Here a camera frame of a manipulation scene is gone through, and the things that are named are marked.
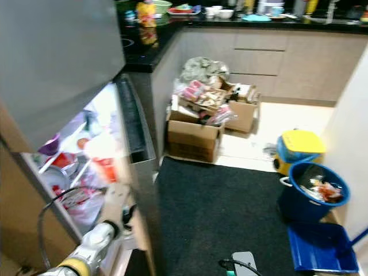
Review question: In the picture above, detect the grey fridge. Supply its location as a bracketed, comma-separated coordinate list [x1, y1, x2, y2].
[0, 0, 156, 276]

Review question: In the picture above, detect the purple cup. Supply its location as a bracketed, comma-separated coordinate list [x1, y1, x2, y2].
[37, 133, 61, 156]

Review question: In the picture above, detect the wrapped red and white bowl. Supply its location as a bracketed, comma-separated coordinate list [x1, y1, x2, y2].
[49, 151, 78, 170]

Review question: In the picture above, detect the metal bowl with red packets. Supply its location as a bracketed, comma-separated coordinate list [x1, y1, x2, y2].
[40, 168, 72, 193]

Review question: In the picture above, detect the plastic bag with red box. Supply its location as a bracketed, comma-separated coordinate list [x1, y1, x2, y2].
[60, 184, 107, 225]

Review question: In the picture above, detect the white plastic-wrapped red bucket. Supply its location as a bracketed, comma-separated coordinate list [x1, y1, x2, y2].
[83, 133, 121, 185]

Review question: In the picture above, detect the yellow and red jar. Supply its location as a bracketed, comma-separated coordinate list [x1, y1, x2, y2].
[136, 0, 159, 47]

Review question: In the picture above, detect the large cardboard box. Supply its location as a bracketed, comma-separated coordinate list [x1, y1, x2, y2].
[167, 112, 224, 163]

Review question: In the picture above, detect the grey-green crumpled bag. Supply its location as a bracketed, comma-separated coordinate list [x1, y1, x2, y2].
[178, 56, 231, 86]

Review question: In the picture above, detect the small white bowl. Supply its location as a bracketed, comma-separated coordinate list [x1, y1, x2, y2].
[216, 7, 235, 19]

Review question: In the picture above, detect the teal plate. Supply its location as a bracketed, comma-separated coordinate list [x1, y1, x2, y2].
[241, 13, 272, 22]

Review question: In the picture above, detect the blue bin with yellow lid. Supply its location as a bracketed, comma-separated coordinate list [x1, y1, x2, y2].
[273, 129, 327, 176]

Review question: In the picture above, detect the blue bucket with rubbish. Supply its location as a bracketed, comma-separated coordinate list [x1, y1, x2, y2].
[279, 161, 350, 224]

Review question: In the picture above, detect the kitchen cabinet with black counter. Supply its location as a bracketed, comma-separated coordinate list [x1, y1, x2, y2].
[121, 9, 368, 107]

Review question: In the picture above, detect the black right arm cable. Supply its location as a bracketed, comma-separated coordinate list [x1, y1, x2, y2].
[218, 259, 272, 276]

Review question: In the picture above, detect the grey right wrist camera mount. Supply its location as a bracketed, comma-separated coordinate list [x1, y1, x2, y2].
[232, 251, 260, 276]

